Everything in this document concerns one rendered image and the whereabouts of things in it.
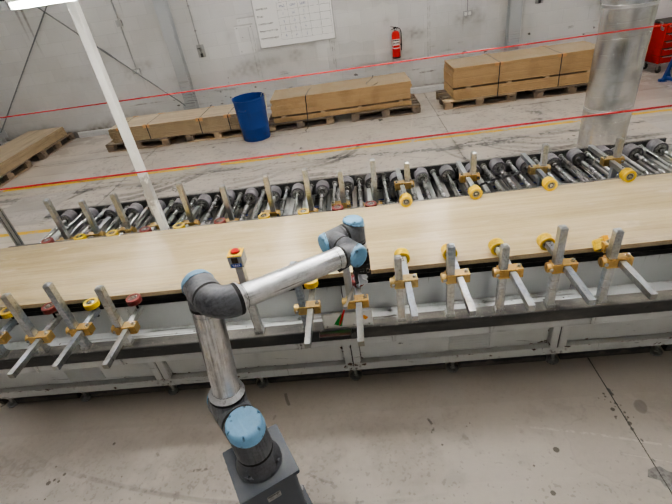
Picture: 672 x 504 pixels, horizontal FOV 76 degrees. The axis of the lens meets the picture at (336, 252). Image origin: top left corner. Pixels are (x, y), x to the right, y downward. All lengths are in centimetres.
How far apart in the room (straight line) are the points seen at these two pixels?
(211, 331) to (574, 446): 201
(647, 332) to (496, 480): 134
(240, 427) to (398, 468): 109
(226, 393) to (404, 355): 135
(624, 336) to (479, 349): 88
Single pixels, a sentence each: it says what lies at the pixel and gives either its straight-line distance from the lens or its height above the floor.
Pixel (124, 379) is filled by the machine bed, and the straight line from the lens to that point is 333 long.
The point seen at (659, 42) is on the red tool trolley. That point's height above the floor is 50.
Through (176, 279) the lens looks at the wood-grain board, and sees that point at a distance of 265.
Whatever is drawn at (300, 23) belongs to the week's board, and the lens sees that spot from 888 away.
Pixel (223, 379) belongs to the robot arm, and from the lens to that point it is 180.
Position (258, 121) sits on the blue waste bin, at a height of 33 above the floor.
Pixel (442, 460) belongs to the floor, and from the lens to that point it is 263.
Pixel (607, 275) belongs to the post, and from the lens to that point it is 244.
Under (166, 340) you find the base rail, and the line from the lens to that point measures 258.
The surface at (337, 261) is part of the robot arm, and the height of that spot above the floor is 135.
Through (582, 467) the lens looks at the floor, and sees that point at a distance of 275.
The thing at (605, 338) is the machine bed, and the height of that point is 17.
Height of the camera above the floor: 227
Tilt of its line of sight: 33 degrees down
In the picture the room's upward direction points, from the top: 9 degrees counter-clockwise
